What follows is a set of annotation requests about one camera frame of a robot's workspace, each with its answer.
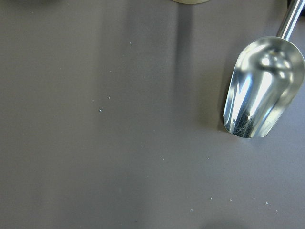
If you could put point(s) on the wooden cup stand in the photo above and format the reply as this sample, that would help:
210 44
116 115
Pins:
190 1

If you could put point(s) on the steel scoop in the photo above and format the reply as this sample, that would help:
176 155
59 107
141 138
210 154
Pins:
267 76

